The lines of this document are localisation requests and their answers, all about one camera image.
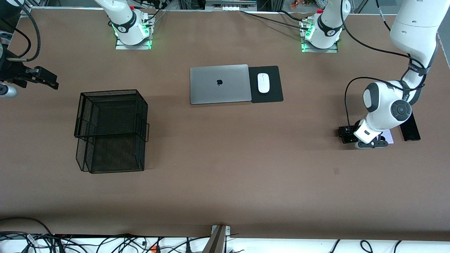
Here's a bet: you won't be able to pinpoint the black cable across table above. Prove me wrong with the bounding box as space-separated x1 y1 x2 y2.
240 10 313 29

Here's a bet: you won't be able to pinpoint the long black slab phone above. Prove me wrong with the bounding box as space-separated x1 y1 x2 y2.
400 110 421 142

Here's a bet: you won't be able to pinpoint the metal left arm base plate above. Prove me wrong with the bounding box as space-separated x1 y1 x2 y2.
301 41 339 53

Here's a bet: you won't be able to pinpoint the grey closed laptop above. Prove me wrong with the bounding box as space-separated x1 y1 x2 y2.
189 64 252 105

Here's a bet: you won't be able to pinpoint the tangled floor cables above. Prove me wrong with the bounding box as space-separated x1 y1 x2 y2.
0 232 211 253

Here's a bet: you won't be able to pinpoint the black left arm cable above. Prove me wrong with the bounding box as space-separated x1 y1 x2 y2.
339 16 428 129

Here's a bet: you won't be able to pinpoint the white computer mouse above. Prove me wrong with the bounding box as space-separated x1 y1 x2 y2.
257 72 271 94

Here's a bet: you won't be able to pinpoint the black floor cable arc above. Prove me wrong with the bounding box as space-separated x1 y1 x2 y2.
0 217 54 235

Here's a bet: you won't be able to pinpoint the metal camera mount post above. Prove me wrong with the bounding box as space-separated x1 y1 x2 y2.
202 225 231 253

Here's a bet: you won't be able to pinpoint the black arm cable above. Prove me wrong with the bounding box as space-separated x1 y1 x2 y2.
0 0 41 63
339 16 428 129

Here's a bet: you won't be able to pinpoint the black mouse pad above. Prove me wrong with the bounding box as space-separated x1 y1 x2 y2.
248 65 284 104

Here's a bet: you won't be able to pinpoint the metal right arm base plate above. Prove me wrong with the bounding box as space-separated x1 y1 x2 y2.
115 37 152 50

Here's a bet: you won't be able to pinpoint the black mesh two-tier tray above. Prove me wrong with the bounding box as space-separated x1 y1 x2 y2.
73 89 150 174

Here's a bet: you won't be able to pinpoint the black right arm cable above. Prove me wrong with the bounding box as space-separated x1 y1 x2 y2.
0 0 41 63

